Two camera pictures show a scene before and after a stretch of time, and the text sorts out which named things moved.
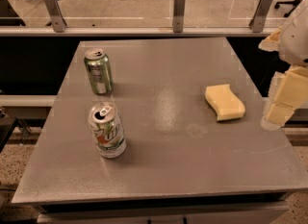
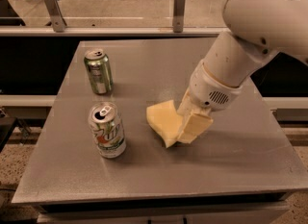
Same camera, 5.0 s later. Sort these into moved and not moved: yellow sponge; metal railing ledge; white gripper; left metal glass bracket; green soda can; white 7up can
Moved: white gripper; yellow sponge
Not moved: left metal glass bracket; metal railing ledge; white 7up can; green soda can
